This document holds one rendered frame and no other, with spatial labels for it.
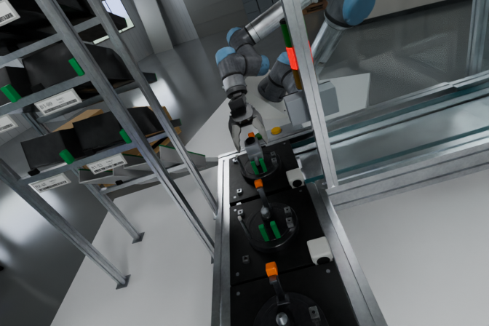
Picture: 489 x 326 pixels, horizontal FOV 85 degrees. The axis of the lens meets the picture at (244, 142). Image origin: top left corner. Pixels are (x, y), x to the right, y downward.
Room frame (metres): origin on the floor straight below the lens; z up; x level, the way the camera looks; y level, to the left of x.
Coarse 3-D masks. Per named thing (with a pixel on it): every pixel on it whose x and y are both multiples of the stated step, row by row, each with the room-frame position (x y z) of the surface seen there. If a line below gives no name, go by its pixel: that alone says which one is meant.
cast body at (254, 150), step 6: (252, 138) 0.72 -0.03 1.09; (246, 144) 0.72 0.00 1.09; (252, 144) 0.71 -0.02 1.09; (258, 144) 0.71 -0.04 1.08; (246, 150) 0.70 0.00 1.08; (252, 150) 0.70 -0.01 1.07; (258, 150) 0.70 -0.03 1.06; (252, 156) 0.70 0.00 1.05; (258, 156) 0.69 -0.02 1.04; (258, 162) 0.67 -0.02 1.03
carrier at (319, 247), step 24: (288, 192) 0.57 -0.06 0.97; (240, 216) 0.45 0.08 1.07; (264, 216) 0.47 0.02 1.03; (288, 216) 0.47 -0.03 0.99; (312, 216) 0.46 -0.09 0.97; (240, 240) 0.48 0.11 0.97; (264, 240) 0.43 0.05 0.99; (288, 240) 0.41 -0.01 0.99; (312, 240) 0.38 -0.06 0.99; (240, 264) 0.41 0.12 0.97; (264, 264) 0.39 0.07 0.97; (288, 264) 0.36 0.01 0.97; (312, 264) 0.34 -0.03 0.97
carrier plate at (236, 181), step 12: (276, 144) 0.83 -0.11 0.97; (288, 144) 0.80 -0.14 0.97; (240, 156) 0.84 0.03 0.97; (288, 156) 0.73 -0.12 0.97; (240, 168) 0.77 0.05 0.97; (288, 168) 0.67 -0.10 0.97; (240, 180) 0.71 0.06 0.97; (276, 180) 0.64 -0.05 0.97; (252, 192) 0.63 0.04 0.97; (276, 192) 0.60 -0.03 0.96
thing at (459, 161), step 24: (312, 144) 0.78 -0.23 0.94; (480, 144) 0.47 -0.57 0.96; (312, 168) 0.69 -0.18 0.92; (408, 168) 0.50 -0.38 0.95; (432, 168) 0.49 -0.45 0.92; (456, 168) 0.48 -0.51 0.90; (480, 168) 0.47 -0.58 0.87; (336, 192) 0.54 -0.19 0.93; (360, 192) 0.52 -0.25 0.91; (384, 192) 0.51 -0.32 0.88
